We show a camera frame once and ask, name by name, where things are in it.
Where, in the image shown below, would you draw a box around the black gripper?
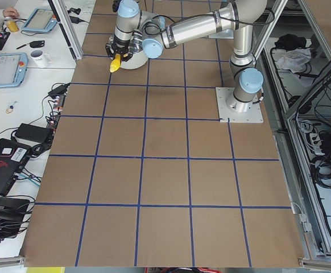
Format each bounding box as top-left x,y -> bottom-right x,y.
105,39 -> 134,62

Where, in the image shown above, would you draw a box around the yellow corn cob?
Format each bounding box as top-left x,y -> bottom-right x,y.
110,54 -> 121,73

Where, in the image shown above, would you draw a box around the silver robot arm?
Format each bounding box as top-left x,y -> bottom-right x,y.
105,1 -> 267,113

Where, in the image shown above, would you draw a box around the pale green cooking pot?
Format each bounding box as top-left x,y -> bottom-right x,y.
119,31 -> 149,70

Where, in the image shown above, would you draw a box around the black power adapter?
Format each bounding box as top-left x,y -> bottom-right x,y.
48,83 -> 70,98

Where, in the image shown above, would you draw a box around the white mug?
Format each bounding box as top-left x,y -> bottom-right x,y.
30,49 -> 52,68

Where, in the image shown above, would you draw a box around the far blue teach pendant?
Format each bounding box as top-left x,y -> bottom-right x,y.
22,8 -> 57,33

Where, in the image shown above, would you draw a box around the blue teach pendant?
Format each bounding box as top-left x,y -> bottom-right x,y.
0,53 -> 28,88
22,8 -> 57,33

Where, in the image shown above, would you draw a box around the near blue teach pendant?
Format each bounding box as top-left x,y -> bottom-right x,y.
0,53 -> 28,88

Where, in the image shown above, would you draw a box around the black power brick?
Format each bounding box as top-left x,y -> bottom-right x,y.
15,123 -> 53,143

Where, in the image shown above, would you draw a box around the black laptop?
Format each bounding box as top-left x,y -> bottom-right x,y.
0,138 -> 31,196

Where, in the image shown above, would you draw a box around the aluminium frame post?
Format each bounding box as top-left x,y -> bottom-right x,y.
48,0 -> 83,61

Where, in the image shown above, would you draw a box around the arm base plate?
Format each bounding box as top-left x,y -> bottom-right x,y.
216,87 -> 263,123
208,29 -> 234,39

